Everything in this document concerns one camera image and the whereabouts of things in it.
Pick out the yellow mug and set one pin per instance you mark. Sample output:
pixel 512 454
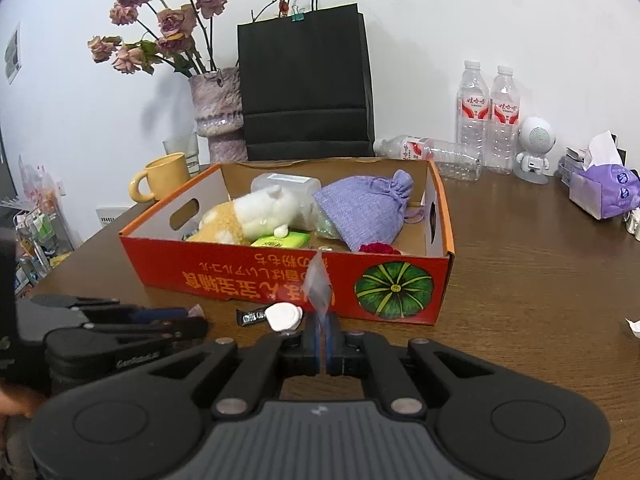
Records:
pixel 165 177

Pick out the small clear bead bag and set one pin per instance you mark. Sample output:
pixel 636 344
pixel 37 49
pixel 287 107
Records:
pixel 325 225

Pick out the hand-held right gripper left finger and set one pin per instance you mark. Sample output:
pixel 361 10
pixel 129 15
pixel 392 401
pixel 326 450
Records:
pixel 314 342

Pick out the dried pink flowers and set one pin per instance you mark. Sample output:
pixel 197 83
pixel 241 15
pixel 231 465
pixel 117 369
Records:
pixel 172 22

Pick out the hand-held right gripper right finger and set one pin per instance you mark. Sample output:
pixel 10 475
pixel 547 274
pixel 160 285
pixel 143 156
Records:
pixel 332 342

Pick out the large crumpled white tissue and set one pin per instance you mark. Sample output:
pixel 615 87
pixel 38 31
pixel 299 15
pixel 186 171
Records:
pixel 634 329

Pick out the wall poster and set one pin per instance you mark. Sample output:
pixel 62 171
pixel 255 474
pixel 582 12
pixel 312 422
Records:
pixel 13 55

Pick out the green tissue pack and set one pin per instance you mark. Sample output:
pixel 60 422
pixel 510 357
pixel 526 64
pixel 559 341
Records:
pixel 282 241

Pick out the white robot speaker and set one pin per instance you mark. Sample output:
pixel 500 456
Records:
pixel 536 145

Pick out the black candy wrapper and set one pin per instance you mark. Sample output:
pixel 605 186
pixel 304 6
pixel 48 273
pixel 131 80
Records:
pixel 252 318

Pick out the rack of small packets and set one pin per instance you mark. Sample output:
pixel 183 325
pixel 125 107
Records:
pixel 35 230

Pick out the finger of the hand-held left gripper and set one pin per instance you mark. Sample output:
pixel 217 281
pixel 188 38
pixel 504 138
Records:
pixel 185 329
pixel 150 314

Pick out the white and yellow plush toy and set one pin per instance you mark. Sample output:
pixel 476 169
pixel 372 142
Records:
pixel 250 212

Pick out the small white bottle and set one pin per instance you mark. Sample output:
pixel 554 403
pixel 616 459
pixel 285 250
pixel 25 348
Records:
pixel 634 225

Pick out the white plastic lump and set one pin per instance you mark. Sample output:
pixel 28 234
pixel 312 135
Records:
pixel 282 317

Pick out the clear plastic bag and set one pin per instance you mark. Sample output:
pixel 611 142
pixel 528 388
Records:
pixel 319 290

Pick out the white plastic bottle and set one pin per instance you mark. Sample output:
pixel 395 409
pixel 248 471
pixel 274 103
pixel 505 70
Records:
pixel 295 190

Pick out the clear water bottle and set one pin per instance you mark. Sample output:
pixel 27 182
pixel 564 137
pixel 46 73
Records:
pixel 435 155
pixel 504 125
pixel 472 120

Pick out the person's left hand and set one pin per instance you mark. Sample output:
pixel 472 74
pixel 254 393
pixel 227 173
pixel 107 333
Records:
pixel 20 402

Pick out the red cardboard box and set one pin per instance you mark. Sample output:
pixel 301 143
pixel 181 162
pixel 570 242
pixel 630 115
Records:
pixel 210 280

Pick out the purple tissue pack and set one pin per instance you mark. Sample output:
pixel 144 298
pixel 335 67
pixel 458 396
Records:
pixel 605 187

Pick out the green binder clip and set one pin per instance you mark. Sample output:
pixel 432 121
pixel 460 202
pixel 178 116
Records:
pixel 298 15

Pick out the clear drinking glass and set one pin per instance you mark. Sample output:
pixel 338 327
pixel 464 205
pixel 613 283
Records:
pixel 182 152

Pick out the black paper bag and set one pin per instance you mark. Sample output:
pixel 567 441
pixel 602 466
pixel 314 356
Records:
pixel 305 85

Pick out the purple ceramic vase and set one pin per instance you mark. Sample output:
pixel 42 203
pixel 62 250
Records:
pixel 220 105

